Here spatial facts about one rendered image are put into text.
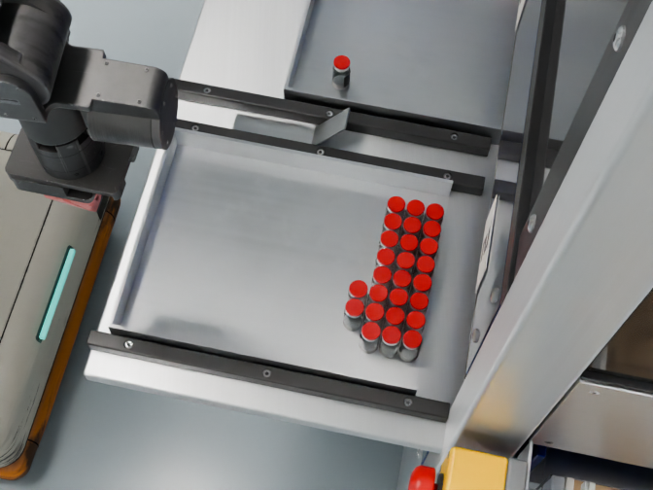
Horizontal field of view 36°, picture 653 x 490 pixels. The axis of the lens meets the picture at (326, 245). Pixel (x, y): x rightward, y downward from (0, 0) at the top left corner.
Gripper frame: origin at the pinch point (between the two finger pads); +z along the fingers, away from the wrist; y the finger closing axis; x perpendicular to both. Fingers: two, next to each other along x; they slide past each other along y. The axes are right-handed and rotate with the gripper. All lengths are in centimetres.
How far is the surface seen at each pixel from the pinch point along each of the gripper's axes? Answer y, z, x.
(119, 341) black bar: 1.1, 19.0, -7.1
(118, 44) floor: -47, 108, 92
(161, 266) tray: 2.6, 20.9, 3.2
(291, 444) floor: 14, 109, 8
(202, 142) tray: 3.2, 19.2, 19.5
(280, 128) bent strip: 11.6, 21.1, 24.5
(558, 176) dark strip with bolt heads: 39.0, -26.0, -3.8
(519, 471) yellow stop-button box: 43.8, 6.8, -15.1
